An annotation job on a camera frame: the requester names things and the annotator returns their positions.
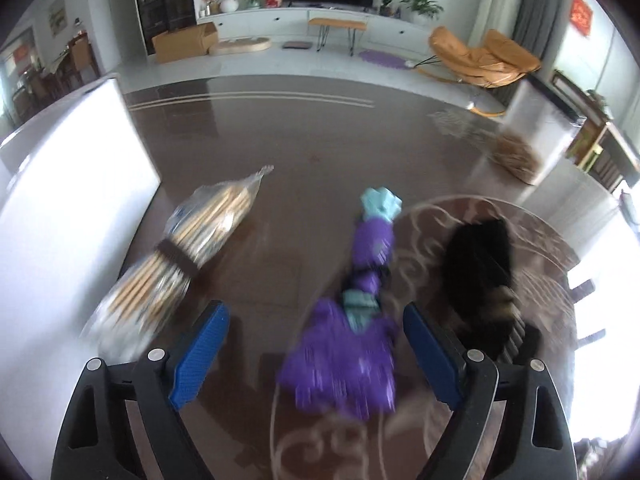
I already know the orange lounge chair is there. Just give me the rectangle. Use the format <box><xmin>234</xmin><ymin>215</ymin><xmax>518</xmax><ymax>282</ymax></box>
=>
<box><xmin>415</xmin><ymin>26</ymin><xmax>542</xmax><ymax>118</ymax></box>

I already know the black fuzzy scrunchie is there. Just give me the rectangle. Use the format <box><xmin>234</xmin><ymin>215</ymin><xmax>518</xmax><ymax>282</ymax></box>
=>
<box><xmin>440</xmin><ymin>217</ymin><xmax>516</xmax><ymax>301</ymax></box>

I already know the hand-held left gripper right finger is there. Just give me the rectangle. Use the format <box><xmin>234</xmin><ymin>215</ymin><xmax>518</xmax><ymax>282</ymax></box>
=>
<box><xmin>402</xmin><ymin>301</ymin><xmax>578</xmax><ymax>480</ymax></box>

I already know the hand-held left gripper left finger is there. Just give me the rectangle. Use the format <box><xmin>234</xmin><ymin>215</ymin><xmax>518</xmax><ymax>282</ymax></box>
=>
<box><xmin>50</xmin><ymin>300</ymin><xmax>231</xmax><ymax>480</ymax></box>

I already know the white television cabinet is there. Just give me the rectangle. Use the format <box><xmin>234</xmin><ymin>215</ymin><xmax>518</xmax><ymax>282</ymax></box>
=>
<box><xmin>196</xmin><ymin>6</ymin><xmax>451</xmax><ymax>57</ymax></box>

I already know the grey curtain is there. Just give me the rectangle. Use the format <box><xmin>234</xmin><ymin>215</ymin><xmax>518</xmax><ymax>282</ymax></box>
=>
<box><xmin>512</xmin><ymin>0</ymin><xmax>567</xmax><ymax>58</ymax></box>

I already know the bagged bamboo stick bundle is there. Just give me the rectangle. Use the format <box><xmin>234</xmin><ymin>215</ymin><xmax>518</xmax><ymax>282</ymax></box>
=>
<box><xmin>80</xmin><ymin>164</ymin><xmax>275</xmax><ymax>361</ymax></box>

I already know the framed wall painting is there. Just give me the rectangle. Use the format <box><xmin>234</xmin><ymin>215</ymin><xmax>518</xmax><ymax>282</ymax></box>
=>
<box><xmin>48</xmin><ymin>0</ymin><xmax>67</xmax><ymax>37</ymax></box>

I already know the large green potted plant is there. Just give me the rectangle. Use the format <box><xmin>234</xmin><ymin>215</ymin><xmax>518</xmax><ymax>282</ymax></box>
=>
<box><xmin>400</xmin><ymin>0</ymin><xmax>444</xmax><ymax>23</ymax></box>

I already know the purple doll toy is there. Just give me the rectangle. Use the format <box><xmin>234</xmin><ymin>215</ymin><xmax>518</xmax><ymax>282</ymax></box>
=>
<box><xmin>277</xmin><ymin>186</ymin><xmax>403</xmax><ymax>422</ymax></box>

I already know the purple floor rug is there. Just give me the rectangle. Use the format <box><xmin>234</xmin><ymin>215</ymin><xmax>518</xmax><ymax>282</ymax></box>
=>
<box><xmin>359</xmin><ymin>49</ymin><xmax>408</xmax><ymax>70</ymax></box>

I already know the orange bench with metal legs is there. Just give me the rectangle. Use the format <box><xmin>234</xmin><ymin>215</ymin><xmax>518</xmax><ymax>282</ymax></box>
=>
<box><xmin>308</xmin><ymin>17</ymin><xmax>367</xmax><ymax>56</ymax></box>

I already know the dark glass display cabinet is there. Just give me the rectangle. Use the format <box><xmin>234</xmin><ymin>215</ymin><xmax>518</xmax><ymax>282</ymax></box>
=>
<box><xmin>131</xmin><ymin>0</ymin><xmax>197</xmax><ymax>56</ymax></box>

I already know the wooden side table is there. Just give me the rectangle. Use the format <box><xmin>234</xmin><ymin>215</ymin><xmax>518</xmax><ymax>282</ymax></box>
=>
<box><xmin>575</xmin><ymin>120</ymin><xmax>640</xmax><ymax>192</ymax></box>

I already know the white sheer curtain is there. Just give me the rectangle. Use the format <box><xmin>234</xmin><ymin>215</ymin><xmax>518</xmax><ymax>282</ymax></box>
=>
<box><xmin>470</xmin><ymin>0</ymin><xmax>526</xmax><ymax>51</ymax></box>

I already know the clear canister with black lid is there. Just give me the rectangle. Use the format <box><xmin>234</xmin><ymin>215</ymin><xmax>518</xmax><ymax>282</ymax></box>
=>
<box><xmin>492</xmin><ymin>80</ymin><xmax>586</xmax><ymax>186</ymax></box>

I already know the white board panel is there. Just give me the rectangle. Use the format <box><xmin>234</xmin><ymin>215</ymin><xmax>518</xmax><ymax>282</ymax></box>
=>
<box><xmin>0</xmin><ymin>74</ymin><xmax>162</xmax><ymax>480</ymax></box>

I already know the red wall hanging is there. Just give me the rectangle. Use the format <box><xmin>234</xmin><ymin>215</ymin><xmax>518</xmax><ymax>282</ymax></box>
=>
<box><xmin>571</xmin><ymin>0</ymin><xmax>593</xmax><ymax>37</ymax></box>

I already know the dark wooden chair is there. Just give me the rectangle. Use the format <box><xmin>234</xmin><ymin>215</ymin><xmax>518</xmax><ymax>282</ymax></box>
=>
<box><xmin>550</xmin><ymin>70</ymin><xmax>615</xmax><ymax>128</ymax></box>

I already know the round beige floor mat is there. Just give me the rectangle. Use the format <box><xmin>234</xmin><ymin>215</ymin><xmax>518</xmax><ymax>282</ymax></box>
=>
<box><xmin>210</xmin><ymin>36</ymin><xmax>272</xmax><ymax>56</ymax></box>

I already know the brown cardboard box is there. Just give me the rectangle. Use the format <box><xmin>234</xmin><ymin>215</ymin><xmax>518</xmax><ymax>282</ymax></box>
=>
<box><xmin>151</xmin><ymin>21</ymin><xmax>219</xmax><ymax>63</ymax></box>

